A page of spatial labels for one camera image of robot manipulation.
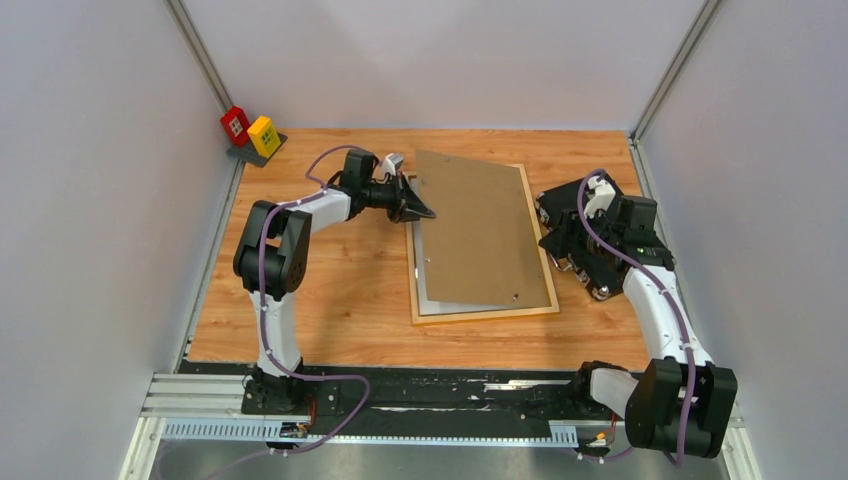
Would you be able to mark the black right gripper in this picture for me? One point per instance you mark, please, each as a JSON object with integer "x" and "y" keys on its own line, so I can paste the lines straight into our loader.
{"x": 567, "y": 237}

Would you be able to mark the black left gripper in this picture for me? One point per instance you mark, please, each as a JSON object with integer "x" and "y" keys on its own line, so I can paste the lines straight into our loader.
{"x": 408, "y": 207}

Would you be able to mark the light wooden picture frame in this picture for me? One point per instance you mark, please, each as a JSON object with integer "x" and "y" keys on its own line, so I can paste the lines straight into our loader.
{"x": 484, "y": 316}

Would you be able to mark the brown cardboard backing sheet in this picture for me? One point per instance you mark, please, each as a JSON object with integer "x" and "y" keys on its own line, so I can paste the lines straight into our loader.
{"x": 481, "y": 246}

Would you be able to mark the landscape photo print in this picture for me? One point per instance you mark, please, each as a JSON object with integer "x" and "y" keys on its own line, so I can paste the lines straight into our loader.
{"x": 430, "y": 305}

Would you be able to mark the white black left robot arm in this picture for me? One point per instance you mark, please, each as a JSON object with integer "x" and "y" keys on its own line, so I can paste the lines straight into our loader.
{"x": 272, "y": 254}

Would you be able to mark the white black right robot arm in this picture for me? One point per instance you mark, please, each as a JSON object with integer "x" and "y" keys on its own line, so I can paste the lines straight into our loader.
{"x": 682, "y": 403}

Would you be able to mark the yellow toy house block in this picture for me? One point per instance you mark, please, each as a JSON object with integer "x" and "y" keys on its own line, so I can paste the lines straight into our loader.
{"x": 264, "y": 137}

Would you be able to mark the red toy house block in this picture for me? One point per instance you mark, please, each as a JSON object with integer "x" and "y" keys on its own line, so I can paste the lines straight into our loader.
{"x": 236, "y": 124}

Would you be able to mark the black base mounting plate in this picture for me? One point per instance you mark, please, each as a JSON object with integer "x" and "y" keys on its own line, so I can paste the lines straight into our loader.
{"x": 429, "y": 402}

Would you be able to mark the black ribbed frame backing board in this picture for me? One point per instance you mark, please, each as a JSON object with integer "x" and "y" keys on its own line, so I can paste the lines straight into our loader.
{"x": 625, "y": 222}

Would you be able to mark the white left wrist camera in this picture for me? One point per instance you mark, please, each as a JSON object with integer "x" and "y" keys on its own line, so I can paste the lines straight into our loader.
{"x": 390, "y": 166}

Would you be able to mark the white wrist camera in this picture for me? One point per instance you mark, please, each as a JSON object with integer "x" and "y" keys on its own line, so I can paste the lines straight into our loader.
{"x": 601, "y": 195}
{"x": 390, "y": 166}

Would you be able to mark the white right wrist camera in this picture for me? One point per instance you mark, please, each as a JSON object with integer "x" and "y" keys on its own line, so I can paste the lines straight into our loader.
{"x": 601, "y": 195}

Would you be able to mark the aluminium rail right table edge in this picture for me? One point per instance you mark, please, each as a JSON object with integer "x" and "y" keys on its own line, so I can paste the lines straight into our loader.
{"x": 666, "y": 218}

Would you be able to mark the grey toy base plate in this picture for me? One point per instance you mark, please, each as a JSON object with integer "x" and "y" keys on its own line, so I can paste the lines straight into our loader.
{"x": 250, "y": 155}

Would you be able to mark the aluminium front rail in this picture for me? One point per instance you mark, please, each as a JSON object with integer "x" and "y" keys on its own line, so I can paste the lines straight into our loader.
{"x": 189, "y": 406}

